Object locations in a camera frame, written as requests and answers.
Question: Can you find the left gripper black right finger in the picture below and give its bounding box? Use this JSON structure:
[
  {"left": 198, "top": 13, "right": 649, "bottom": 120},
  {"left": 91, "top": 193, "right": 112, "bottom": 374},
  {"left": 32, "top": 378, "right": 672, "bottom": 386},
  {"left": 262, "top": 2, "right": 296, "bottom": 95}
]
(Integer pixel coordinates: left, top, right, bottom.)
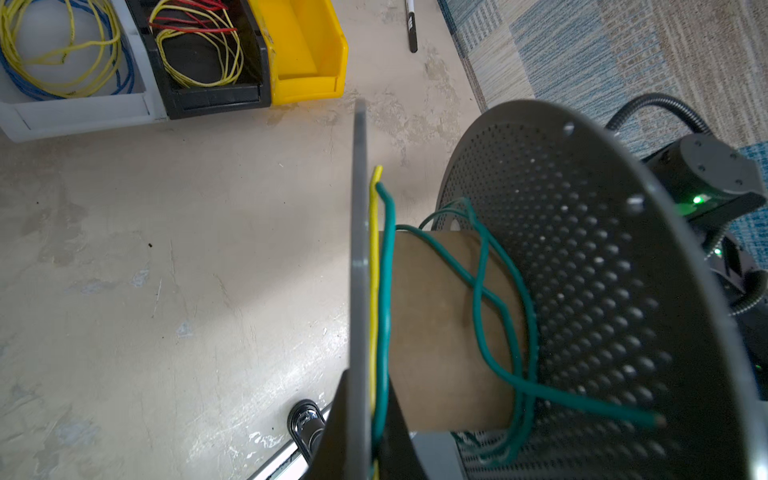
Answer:
[{"left": 377, "top": 384, "right": 427, "bottom": 480}]

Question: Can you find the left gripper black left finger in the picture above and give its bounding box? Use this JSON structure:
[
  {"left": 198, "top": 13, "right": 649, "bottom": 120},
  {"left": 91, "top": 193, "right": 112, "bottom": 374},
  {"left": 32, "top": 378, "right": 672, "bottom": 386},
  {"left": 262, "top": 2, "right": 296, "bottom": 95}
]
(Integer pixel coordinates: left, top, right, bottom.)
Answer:
[{"left": 305, "top": 370, "right": 349, "bottom": 480}]

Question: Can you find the grey perforated cable spool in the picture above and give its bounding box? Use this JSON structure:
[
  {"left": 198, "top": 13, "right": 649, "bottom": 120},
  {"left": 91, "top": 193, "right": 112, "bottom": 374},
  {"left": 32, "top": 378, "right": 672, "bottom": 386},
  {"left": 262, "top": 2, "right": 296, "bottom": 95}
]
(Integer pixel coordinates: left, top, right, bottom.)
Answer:
[{"left": 347, "top": 97, "right": 768, "bottom": 480}]

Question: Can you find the yellow cable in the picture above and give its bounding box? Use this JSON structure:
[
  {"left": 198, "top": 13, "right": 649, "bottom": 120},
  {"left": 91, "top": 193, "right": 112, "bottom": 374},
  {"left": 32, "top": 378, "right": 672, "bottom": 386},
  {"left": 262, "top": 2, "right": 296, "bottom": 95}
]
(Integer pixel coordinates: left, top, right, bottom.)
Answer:
[
  {"left": 367, "top": 164, "right": 385, "bottom": 480},
  {"left": 154, "top": 0, "right": 245, "bottom": 89},
  {"left": 0, "top": 0, "right": 124, "bottom": 100}
]

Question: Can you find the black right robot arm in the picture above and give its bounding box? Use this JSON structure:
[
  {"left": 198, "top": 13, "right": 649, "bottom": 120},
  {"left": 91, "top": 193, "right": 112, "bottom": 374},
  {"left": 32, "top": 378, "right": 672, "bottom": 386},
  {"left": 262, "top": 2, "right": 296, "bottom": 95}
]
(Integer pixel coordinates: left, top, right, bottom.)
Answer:
[{"left": 605, "top": 93, "right": 767, "bottom": 401}]

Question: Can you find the black plastic bin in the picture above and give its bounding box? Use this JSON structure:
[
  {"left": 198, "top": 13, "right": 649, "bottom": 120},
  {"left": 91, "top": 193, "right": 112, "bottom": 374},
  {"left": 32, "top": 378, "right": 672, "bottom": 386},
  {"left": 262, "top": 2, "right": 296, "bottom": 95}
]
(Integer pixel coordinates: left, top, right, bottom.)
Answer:
[{"left": 127, "top": 1, "right": 271, "bottom": 119}]

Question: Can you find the yellow plastic bin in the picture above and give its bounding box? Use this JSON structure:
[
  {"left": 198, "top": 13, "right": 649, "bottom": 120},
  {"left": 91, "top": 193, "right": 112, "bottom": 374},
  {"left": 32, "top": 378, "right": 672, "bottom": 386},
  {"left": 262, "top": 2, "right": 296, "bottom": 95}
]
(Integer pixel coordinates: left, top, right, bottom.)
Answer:
[{"left": 249, "top": 0, "right": 348, "bottom": 106}]

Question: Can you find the black white marker pen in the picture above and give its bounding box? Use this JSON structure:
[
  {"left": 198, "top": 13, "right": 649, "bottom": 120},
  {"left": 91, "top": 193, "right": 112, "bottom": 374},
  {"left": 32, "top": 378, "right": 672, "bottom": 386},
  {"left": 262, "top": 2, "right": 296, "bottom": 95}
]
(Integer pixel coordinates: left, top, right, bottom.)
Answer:
[{"left": 405, "top": 0, "right": 418, "bottom": 53}]

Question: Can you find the white plastic bin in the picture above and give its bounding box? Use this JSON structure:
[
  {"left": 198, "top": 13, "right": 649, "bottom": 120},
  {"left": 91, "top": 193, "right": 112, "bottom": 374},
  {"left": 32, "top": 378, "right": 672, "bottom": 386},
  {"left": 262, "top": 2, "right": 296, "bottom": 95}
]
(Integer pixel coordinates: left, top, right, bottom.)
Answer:
[{"left": 1, "top": 1, "right": 168, "bottom": 142}]

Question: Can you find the red cable in black bin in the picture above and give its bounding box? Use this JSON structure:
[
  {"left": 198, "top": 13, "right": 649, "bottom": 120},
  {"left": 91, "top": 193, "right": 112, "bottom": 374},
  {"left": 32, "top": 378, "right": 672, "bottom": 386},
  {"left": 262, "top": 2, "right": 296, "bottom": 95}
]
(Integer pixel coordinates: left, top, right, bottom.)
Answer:
[{"left": 148, "top": 0, "right": 240, "bottom": 35}]

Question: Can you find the yellow cable in black bin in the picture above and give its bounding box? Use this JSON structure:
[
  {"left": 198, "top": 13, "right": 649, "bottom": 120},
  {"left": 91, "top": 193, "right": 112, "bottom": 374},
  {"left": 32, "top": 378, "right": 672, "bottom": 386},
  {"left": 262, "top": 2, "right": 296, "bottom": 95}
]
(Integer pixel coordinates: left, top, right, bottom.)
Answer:
[{"left": 154, "top": 0, "right": 245, "bottom": 89}]

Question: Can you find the blue cable in white bin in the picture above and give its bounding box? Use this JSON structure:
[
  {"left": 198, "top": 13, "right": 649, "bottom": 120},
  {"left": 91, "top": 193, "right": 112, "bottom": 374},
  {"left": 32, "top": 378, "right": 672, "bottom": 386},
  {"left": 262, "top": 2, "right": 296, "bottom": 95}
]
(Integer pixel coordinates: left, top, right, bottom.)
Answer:
[{"left": 0, "top": 0, "right": 137, "bottom": 102}]

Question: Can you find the yellow cable in white bin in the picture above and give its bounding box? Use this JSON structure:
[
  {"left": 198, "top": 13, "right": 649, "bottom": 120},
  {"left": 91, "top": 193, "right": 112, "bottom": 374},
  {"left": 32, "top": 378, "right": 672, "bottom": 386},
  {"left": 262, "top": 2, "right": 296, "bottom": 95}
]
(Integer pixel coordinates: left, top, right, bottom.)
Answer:
[{"left": 0, "top": 0, "right": 124, "bottom": 100}]

